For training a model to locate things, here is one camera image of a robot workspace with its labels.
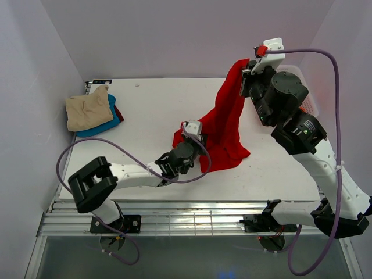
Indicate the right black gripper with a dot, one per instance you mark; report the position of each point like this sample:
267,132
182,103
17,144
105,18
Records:
246,80

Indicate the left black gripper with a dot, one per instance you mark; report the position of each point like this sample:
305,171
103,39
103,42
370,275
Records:
200,142

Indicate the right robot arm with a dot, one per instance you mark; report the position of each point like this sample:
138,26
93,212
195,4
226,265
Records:
304,138

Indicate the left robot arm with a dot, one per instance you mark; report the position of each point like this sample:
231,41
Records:
94,182

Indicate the white plastic basket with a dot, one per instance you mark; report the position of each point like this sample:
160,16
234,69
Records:
308,104

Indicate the dark red folded t shirt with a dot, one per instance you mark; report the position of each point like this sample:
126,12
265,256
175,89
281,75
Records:
118,114

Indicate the beige folded t shirt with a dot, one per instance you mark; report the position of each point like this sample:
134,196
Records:
88,111

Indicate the blue label sticker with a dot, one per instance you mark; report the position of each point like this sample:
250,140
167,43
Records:
102,81

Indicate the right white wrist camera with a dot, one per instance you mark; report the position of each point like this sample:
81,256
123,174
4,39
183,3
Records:
267,55

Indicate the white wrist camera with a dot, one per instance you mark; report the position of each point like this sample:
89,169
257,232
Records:
192,128
267,55

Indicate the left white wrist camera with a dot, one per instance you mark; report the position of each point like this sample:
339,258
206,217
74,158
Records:
192,128

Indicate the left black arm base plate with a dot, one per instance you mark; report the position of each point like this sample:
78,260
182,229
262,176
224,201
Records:
125,224

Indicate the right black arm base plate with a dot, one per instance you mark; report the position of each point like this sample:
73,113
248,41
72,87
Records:
258,223

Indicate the aluminium frame rail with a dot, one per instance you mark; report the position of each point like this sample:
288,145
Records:
158,219

